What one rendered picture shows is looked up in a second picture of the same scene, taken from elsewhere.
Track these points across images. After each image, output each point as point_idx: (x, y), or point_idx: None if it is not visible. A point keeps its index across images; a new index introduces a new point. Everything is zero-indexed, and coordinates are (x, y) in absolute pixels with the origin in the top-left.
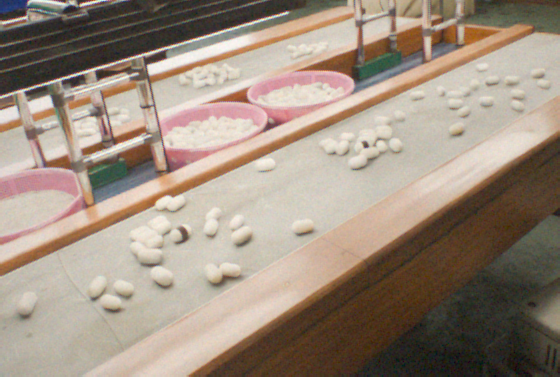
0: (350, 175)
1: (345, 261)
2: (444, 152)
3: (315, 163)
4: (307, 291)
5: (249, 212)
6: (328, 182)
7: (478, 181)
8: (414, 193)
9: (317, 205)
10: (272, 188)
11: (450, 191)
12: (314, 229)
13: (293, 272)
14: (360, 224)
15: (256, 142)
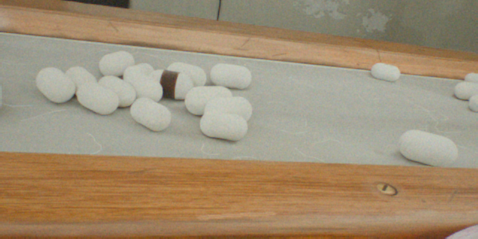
0: (259, 86)
1: (364, 40)
2: (75, 48)
3: (293, 122)
4: (405, 44)
5: (460, 116)
6: (305, 94)
7: (168, 14)
8: (243, 30)
9: (348, 85)
10: (413, 125)
11: (209, 21)
12: (369, 76)
13: (413, 50)
14: (329, 41)
15: (461, 186)
